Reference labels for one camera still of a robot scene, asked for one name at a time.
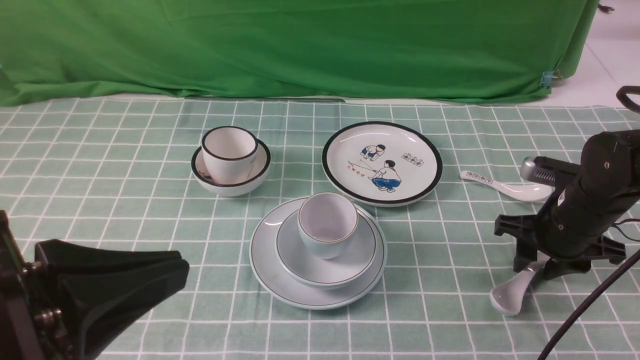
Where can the plain white ceramic spoon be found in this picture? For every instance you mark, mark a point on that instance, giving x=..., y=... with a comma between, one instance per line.
x=507, y=298

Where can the white black-rimmed bowl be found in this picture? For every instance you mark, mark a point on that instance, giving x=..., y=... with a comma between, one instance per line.
x=238, y=184

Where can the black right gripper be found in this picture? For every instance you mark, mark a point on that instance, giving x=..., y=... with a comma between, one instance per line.
x=571, y=236

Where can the blue binder clip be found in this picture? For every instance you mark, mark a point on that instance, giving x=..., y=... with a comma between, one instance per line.
x=549, y=79

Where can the pale blue ceramic bowl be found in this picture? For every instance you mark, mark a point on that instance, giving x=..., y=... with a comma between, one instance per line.
x=310, y=269

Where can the green checkered tablecloth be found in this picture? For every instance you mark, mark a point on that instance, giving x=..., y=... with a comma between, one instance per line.
x=116, y=174

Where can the pale blue ceramic cup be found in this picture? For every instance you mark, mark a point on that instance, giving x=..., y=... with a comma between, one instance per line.
x=326, y=224

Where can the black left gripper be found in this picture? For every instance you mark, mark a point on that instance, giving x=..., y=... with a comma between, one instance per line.
x=100, y=293

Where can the white black-rimmed cup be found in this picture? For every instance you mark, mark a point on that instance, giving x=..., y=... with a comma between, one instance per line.
x=227, y=150

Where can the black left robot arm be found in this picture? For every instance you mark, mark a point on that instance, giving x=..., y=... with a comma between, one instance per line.
x=31, y=329

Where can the pale blue ceramic plate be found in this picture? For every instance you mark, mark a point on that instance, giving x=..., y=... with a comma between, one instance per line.
x=275, y=279

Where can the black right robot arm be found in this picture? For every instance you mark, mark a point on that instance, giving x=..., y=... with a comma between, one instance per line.
x=586, y=200

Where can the white plate with cartoon print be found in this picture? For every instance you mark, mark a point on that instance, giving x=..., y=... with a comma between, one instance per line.
x=382, y=164

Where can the green backdrop cloth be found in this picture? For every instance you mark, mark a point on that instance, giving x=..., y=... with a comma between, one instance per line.
x=464, y=51

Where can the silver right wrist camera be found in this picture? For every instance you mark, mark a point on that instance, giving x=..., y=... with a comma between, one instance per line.
x=544, y=170

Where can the white spoon with printed handle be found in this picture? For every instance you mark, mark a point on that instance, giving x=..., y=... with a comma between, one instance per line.
x=529, y=193

